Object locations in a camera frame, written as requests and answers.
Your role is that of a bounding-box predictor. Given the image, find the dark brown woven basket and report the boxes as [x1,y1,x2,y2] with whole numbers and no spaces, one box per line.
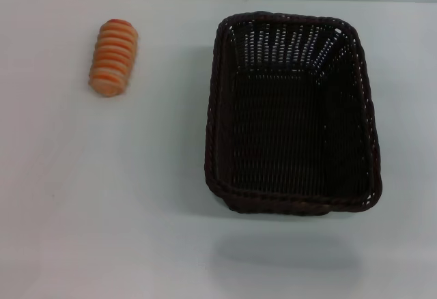
[203,10,383,218]

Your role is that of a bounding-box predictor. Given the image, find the orange ridged bread loaf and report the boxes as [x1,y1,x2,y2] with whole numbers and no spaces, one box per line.
[88,18,140,98]

